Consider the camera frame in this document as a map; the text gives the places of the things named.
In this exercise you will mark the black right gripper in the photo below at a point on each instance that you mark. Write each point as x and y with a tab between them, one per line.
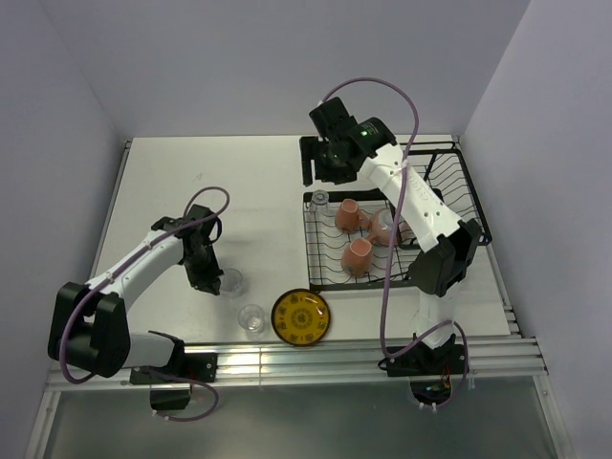
310	148

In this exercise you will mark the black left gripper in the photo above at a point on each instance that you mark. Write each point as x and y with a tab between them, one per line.
207	281

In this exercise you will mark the clear shot glass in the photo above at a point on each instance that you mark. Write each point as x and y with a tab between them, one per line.
319	203
251	319
232	283

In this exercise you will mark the pink mug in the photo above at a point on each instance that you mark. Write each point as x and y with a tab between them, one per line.
357	257
350	218

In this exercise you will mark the red floral patterned bowl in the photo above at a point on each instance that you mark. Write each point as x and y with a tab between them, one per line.
380	228

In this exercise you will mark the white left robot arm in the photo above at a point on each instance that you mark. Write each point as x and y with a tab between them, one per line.
90	328

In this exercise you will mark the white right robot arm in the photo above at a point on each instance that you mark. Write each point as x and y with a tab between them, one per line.
447	242

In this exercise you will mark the clear shot glass front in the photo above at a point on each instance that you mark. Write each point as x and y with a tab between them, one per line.
251	319

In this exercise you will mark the yellow patterned plate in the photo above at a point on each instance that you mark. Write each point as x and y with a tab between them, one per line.
301	318

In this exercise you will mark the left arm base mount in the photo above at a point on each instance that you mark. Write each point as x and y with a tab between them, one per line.
182	390

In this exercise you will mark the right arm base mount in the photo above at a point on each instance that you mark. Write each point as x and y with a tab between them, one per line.
441	363

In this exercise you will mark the aluminium rail frame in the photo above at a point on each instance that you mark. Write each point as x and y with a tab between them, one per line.
330	401

